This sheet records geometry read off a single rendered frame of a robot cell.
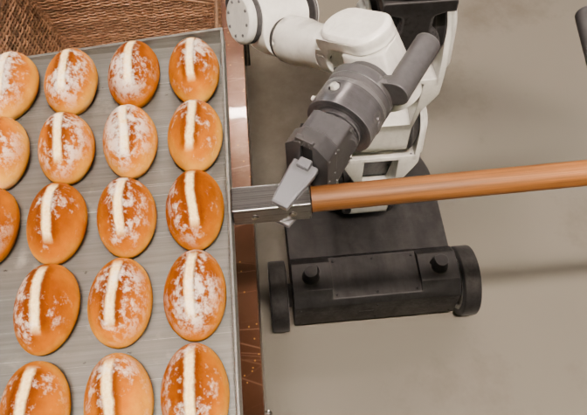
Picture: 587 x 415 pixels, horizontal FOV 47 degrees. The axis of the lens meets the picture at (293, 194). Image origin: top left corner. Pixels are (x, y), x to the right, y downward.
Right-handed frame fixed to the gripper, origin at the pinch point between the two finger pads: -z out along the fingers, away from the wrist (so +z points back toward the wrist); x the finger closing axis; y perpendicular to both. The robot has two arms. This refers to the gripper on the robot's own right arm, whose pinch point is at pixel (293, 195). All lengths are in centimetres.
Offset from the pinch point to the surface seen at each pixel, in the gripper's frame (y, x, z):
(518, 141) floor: -15, 125, 119
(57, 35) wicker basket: 93, 55, 40
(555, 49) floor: -13, 127, 167
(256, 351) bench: 9, 63, -3
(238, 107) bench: 45, 64, 47
